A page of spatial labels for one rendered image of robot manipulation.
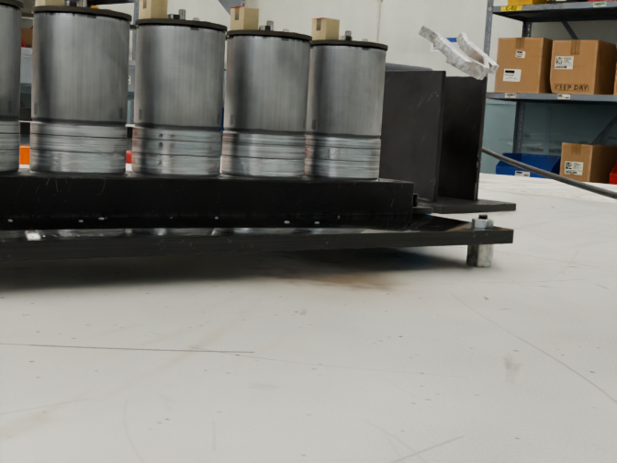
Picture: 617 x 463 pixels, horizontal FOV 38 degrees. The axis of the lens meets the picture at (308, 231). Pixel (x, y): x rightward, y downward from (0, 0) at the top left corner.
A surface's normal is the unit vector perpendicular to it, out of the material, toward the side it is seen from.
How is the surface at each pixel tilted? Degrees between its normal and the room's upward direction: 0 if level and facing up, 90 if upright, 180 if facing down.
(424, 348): 0
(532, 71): 89
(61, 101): 90
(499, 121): 90
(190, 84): 90
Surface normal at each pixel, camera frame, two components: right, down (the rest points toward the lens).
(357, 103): 0.27, 0.13
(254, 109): -0.25, 0.10
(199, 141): 0.58, 0.13
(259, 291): 0.06, -0.99
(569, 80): -0.63, 0.04
